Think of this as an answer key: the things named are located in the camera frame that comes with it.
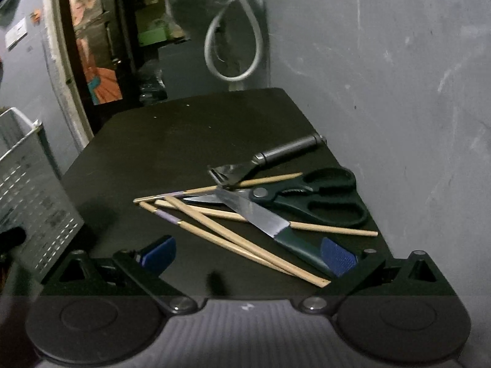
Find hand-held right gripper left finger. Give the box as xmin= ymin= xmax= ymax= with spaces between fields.
xmin=36 ymin=236 xmax=198 ymax=314

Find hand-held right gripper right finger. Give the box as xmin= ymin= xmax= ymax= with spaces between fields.
xmin=300 ymin=236 xmax=460 ymax=314

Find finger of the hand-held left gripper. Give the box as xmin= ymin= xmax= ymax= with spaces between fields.
xmin=0 ymin=226 xmax=27 ymax=257

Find plain wooden chopstick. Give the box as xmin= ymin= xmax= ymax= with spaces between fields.
xmin=154 ymin=198 xmax=379 ymax=237
xmin=168 ymin=197 xmax=331 ymax=288

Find dark green kitchen scissors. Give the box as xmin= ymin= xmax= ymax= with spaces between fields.
xmin=183 ymin=166 xmax=369 ymax=228

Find white perforated plastic basket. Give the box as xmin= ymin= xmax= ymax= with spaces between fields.
xmin=0 ymin=106 xmax=86 ymax=283

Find green handled kitchen knife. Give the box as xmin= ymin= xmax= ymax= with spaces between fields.
xmin=215 ymin=187 xmax=346 ymax=278

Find grey handled peeler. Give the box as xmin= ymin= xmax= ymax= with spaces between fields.
xmin=207 ymin=132 xmax=327 ymax=191

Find black plastic bag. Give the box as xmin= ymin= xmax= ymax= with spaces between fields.
xmin=137 ymin=64 xmax=168 ymax=105

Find dark grey cabinet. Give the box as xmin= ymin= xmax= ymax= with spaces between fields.
xmin=157 ymin=41 xmax=239 ymax=99

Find orange figure poster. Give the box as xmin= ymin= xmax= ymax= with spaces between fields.
xmin=68 ymin=0 xmax=124 ymax=105

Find green box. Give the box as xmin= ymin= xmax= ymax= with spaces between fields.
xmin=137 ymin=26 xmax=170 ymax=45

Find dark wooden door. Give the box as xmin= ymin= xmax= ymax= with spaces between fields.
xmin=57 ymin=0 xmax=146 ymax=131

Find white door frame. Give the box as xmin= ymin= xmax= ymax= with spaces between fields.
xmin=41 ymin=0 xmax=95 ymax=151

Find white wall switch plate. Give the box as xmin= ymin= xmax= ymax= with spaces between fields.
xmin=5 ymin=16 xmax=30 ymax=49

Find white flexible hose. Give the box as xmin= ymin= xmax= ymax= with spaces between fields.
xmin=203 ymin=0 xmax=266 ymax=82

